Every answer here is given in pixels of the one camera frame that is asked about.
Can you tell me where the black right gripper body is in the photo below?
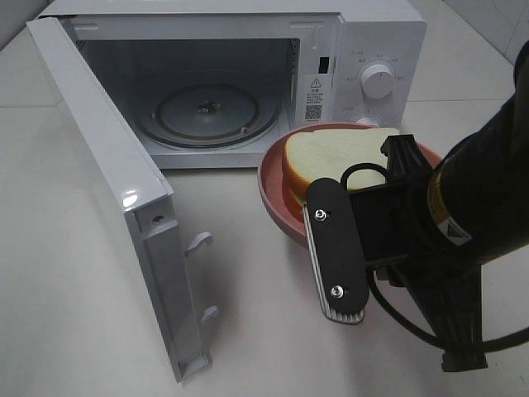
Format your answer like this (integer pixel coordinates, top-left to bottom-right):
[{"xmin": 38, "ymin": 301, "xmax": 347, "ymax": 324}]
[{"xmin": 342, "ymin": 165, "xmax": 481, "ymax": 289}]

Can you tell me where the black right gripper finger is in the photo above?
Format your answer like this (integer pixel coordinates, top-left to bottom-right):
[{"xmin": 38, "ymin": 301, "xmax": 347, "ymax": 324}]
[
  {"xmin": 303, "ymin": 178, "xmax": 369, "ymax": 325},
  {"xmin": 380, "ymin": 134, "xmax": 433, "ymax": 182}
]

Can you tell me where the sandwich with white bread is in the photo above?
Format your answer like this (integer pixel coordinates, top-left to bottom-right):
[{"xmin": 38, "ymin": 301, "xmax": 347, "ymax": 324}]
[{"xmin": 282, "ymin": 128, "xmax": 399, "ymax": 221}]

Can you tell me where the pink plate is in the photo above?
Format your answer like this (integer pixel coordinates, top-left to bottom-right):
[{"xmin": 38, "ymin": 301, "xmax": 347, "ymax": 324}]
[{"xmin": 256, "ymin": 122, "xmax": 444, "ymax": 251}]

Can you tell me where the white microwave door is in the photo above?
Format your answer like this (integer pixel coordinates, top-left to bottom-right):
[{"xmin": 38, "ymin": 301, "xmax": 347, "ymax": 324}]
[{"xmin": 27, "ymin": 17, "xmax": 211, "ymax": 382}]

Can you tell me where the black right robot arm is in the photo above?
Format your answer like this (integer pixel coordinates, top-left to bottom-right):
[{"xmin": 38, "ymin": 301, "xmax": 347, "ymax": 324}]
[{"xmin": 303, "ymin": 48, "xmax": 528, "ymax": 325}]

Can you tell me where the lower white timer knob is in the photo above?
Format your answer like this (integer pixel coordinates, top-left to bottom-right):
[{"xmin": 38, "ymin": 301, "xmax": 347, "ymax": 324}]
[{"xmin": 355, "ymin": 117, "xmax": 380, "ymax": 127}]

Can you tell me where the upper white power knob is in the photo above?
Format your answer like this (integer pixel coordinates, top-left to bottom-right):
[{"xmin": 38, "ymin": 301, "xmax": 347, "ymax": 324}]
[{"xmin": 360, "ymin": 62, "xmax": 394, "ymax": 99}]

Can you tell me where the white warning label sticker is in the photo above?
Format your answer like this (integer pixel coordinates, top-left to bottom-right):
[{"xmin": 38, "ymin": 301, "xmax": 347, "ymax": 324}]
[{"xmin": 303, "ymin": 74, "xmax": 331, "ymax": 122}]

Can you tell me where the white microwave oven body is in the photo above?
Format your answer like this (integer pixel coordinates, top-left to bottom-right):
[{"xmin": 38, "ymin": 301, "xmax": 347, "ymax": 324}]
[{"xmin": 35, "ymin": 1, "xmax": 427, "ymax": 169}]

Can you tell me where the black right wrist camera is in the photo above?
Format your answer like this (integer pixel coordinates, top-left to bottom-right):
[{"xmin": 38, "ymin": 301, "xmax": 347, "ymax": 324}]
[{"xmin": 386, "ymin": 264, "xmax": 489, "ymax": 373}]

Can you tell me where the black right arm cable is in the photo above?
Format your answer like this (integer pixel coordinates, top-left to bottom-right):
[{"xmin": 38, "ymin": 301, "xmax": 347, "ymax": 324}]
[{"xmin": 339, "ymin": 162, "xmax": 529, "ymax": 353}]

